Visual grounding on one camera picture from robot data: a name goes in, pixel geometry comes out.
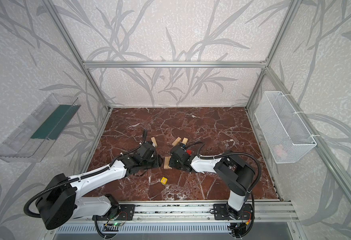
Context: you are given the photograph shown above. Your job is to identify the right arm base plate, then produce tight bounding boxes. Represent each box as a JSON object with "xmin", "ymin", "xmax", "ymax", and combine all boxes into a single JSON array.
[{"xmin": 210, "ymin": 204, "xmax": 253, "ymax": 221}]

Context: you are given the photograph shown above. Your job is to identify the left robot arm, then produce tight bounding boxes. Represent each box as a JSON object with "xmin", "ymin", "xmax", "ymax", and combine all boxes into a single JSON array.
[{"xmin": 34, "ymin": 141, "xmax": 163, "ymax": 230}]

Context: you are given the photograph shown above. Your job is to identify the white wire mesh basket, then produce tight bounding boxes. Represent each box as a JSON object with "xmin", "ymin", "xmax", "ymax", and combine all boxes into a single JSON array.
[{"xmin": 254, "ymin": 91, "xmax": 317, "ymax": 164}]

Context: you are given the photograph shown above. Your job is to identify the aluminium mounting rail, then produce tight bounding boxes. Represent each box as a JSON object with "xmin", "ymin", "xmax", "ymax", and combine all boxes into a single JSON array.
[{"xmin": 48, "ymin": 200, "xmax": 299, "ymax": 224}]

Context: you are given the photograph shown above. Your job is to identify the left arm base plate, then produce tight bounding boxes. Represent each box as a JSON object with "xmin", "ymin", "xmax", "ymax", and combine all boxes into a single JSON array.
[{"xmin": 99, "ymin": 204, "xmax": 136, "ymax": 221}]

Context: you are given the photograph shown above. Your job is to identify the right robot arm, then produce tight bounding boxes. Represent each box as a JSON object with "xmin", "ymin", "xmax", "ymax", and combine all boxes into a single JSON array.
[{"xmin": 169, "ymin": 145, "xmax": 261, "ymax": 213}]

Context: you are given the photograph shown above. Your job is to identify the left black corrugated cable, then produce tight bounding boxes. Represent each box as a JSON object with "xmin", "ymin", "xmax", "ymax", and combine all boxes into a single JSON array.
[{"xmin": 23, "ymin": 128, "xmax": 149, "ymax": 218}]

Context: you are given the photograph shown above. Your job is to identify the yellow window block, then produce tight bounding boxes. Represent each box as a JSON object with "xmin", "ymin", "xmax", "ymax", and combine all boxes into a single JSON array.
[{"xmin": 161, "ymin": 177, "xmax": 168, "ymax": 185}]

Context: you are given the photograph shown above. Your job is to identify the plain wooden block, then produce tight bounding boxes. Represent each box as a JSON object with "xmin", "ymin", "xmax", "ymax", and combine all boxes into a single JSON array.
[
  {"xmin": 151, "ymin": 137, "xmax": 158, "ymax": 148},
  {"xmin": 168, "ymin": 156, "xmax": 172, "ymax": 169},
  {"xmin": 172, "ymin": 137, "xmax": 181, "ymax": 146},
  {"xmin": 164, "ymin": 156, "xmax": 170, "ymax": 170}
]

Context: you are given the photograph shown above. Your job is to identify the clear plastic wall bin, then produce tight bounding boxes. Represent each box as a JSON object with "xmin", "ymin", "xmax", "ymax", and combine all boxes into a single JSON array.
[{"xmin": 0, "ymin": 94, "xmax": 81, "ymax": 163}]

